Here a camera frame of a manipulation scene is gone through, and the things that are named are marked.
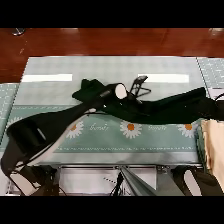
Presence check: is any dark green garment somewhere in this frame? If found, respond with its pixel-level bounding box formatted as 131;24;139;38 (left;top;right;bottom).
71;78;208;126

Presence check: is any tan garment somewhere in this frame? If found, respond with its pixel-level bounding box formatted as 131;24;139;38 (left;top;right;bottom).
199;118;224;195

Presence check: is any black cable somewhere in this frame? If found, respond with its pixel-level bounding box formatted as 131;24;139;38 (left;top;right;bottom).
109;171;126;197

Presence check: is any silver frame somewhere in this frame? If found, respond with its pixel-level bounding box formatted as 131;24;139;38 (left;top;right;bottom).
6;162;205;197

